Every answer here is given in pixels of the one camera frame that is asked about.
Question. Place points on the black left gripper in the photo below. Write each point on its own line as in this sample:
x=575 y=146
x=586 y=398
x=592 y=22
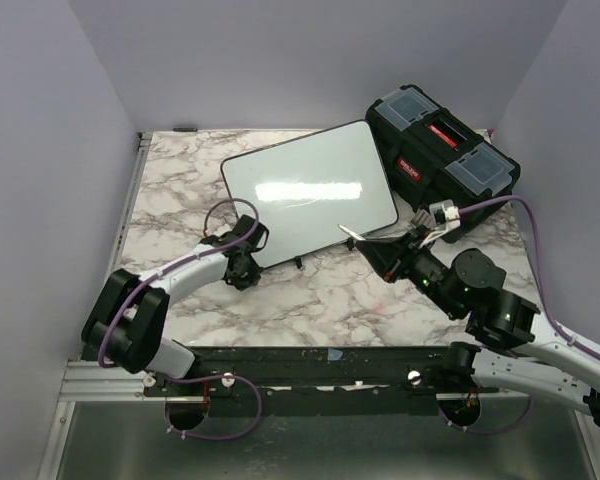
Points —
x=250 y=279

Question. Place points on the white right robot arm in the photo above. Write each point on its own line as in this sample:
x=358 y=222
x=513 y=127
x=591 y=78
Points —
x=520 y=348

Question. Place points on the aluminium frame rail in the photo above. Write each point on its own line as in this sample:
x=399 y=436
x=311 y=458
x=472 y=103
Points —
x=85 y=381

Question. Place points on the white framed whiteboard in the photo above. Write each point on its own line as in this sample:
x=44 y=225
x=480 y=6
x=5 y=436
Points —
x=310 y=190

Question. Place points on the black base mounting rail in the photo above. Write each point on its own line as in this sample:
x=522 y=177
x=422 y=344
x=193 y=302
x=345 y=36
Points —
x=322 y=381

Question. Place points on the silver whiteboard marker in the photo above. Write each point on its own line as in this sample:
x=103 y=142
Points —
x=350 y=233

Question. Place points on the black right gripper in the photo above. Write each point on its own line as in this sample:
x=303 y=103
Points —
x=390 y=258

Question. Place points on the black red toolbox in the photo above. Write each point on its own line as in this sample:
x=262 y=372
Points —
x=429 y=155

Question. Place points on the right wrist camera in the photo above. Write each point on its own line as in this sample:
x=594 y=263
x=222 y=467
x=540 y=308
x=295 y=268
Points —
x=446 y=218

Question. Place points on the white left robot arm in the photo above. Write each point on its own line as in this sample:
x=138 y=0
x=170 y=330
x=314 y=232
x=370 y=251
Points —
x=126 y=324

